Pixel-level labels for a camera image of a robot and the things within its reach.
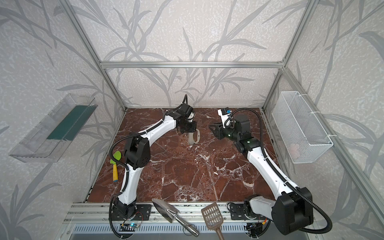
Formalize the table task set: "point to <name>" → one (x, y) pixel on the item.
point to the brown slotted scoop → (213, 219)
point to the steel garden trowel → (170, 212)
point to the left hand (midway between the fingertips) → (198, 125)
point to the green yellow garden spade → (117, 155)
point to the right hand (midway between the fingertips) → (213, 120)
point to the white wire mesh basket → (302, 136)
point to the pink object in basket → (294, 150)
